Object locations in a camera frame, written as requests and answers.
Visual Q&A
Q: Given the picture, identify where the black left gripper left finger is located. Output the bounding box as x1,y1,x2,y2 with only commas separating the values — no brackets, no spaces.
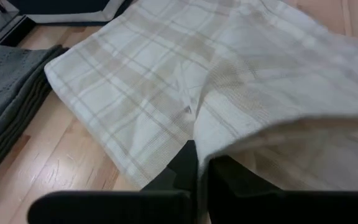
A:
26,139,198,224

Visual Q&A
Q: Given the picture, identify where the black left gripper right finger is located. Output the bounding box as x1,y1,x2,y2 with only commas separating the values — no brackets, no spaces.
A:
208,155,358,224

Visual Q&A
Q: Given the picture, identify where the white towel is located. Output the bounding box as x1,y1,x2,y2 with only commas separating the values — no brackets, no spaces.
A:
44,0,358,224

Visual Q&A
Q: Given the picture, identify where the grey kitchen towel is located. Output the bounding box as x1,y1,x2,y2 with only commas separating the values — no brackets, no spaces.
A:
0,42,70,191

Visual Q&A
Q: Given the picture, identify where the black aluminium crossbar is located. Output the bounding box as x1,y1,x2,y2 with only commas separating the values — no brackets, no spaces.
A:
0,14,37,47

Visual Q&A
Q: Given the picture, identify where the navy white striped fabric bin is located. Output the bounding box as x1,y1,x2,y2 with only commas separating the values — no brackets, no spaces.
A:
6,0,135,26

